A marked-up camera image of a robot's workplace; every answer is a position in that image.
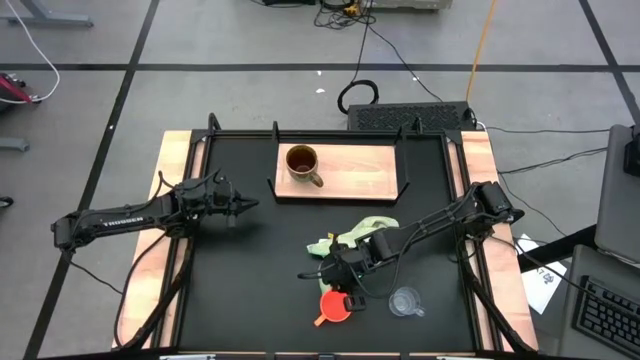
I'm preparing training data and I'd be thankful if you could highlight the black coiled cable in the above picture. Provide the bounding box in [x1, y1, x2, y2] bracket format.
[336, 78, 380, 116]

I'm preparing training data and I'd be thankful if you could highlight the black desk leg bar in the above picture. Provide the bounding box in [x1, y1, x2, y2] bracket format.
[517, 224, 599, 274]

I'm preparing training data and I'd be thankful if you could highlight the black box device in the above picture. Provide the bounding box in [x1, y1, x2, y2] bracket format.
[623, 124, 640, 177]

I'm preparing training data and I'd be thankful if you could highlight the red wheeled cart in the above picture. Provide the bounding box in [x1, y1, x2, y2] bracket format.
[0, 72, 42, 106]

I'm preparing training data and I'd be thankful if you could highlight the black metal shelf frame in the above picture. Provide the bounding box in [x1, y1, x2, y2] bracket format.
[266, 119, 412, 207]

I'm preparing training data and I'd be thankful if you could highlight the orange plastic mug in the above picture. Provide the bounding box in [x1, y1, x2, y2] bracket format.
[313, 288, 354, 329]

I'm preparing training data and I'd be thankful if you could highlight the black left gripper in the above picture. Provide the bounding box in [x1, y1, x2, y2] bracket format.
[211, 179, 261, 228]

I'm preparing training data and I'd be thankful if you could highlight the white paper sheet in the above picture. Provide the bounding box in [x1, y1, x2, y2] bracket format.
[513, 233, 570, 315]

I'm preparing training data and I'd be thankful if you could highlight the black floor cable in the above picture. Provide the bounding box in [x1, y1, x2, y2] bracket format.
[497, 147, 609, 176]
[483, 126, 611, 135]
[367, 24, 444, 103]

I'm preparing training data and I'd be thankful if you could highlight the pale green-edged microfiber cloth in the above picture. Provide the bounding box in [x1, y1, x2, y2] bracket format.
[305, 215, 401, 296]

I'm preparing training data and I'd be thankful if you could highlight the clear plastic measuring cup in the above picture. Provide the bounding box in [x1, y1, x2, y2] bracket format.
[388, 285, 427, 319]

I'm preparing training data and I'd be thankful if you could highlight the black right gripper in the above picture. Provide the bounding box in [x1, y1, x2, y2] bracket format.
[321, 243, 377, 313]

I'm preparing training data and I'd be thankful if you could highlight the gray desk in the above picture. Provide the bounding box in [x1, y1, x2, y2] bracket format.
[556, 243, 640, 360]

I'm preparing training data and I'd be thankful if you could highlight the black tangled cable bundle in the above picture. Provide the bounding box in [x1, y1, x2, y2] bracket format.
[312, 0, 377, 30]

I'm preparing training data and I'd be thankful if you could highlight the black computer keyboard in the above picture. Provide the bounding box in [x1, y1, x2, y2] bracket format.
[571, 274, 640, 359]

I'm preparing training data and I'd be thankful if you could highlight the gray desk foot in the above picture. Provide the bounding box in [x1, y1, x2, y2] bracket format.
[0, 0, 95, 29]
[0, 137, 31, 153]

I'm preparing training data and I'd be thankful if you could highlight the black perforated computer case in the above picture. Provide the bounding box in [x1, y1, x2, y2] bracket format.
[346, 101, 477, 133]

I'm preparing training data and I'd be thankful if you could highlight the white floor cable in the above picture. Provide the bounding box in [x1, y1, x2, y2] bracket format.
[0, 0, 61, 105]

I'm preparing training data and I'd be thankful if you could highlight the gray metal box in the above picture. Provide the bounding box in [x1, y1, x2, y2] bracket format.
[369, 0, 454, 11]

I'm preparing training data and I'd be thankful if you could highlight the wooden cutting board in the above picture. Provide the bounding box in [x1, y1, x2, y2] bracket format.
[274, 142, 400, 202]

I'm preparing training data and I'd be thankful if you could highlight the orange floor cable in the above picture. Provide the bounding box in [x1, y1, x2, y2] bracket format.
[465, 0, 500, 104]

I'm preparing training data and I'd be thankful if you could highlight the green blue glazed ceramic mug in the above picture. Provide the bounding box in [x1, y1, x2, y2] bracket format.
[284, 144, 325, 189]

